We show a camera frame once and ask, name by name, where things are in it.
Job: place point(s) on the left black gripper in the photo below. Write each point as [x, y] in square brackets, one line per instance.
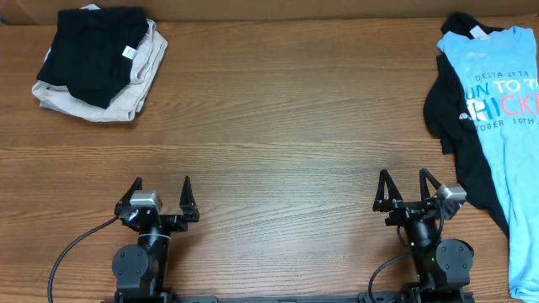
[179, 222]

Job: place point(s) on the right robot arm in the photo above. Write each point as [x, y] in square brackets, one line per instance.
[442, 266]

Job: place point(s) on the folded beige garment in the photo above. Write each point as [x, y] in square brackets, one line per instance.
[129, 102]

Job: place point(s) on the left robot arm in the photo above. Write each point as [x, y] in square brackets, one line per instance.
[140, 269]

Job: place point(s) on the folded black garment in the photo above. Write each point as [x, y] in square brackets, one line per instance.
[87, 52]

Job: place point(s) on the black t-shirt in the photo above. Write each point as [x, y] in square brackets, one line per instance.
[448, 119]

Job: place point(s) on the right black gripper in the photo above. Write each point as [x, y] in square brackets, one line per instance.
[404, 209]

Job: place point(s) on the light blue printed t-shirt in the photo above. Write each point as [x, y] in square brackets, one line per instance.
[498, 72]

